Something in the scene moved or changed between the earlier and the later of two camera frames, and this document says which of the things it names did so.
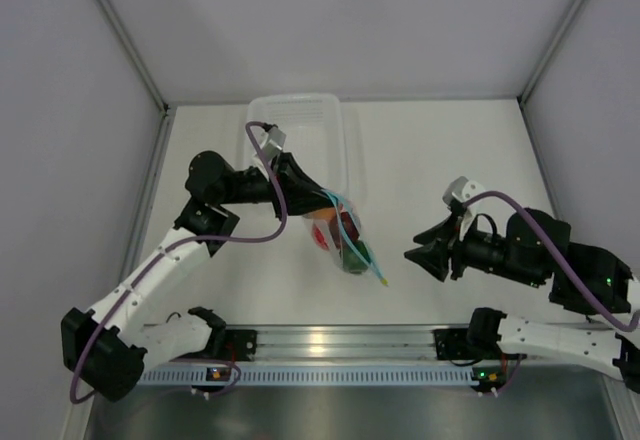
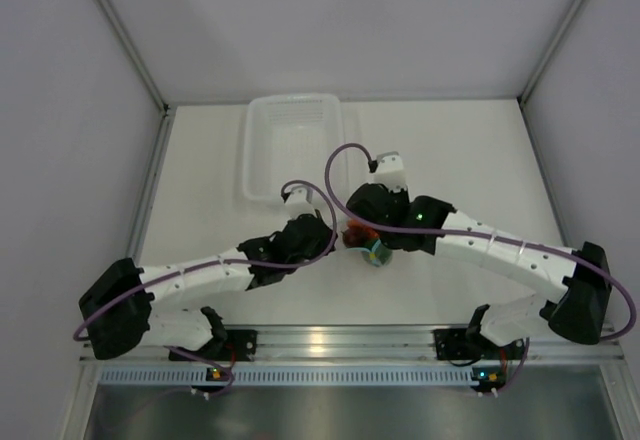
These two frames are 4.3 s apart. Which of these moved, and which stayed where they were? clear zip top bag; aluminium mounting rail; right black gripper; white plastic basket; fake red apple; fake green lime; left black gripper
Moved: fake red apple; fake green lime; right black gripper; left black gripper; clear zip top bag
Stayed: aluminium mounting rail; white plastic basket
